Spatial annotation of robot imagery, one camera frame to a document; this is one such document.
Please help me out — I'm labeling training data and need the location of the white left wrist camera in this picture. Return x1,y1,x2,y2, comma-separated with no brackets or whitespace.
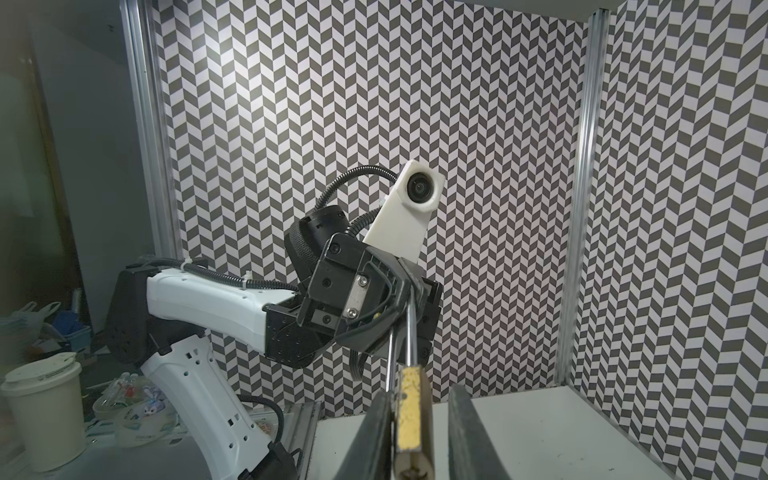
363,160,445,263

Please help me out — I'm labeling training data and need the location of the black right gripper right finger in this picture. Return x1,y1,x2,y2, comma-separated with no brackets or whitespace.
448,385,510,480

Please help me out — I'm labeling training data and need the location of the aluminium left corner post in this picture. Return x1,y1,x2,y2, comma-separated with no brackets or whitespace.
555,9,611,385

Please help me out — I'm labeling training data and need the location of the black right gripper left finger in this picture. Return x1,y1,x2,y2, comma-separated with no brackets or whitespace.
335,391,393,480

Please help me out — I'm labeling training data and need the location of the long shackle brass padlock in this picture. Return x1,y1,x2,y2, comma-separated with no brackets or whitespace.
385,289,435,479

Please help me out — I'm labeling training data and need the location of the aluminium front left post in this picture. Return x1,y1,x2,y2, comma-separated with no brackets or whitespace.
119,0,183,258

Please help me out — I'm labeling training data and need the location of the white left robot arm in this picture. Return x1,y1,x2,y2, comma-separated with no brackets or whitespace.
105,160,446,479

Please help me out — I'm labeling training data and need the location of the white paper coffee cup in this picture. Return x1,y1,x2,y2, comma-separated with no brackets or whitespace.
1,352,86,473

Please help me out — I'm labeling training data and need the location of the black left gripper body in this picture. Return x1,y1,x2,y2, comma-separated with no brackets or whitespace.
297,233,443,366

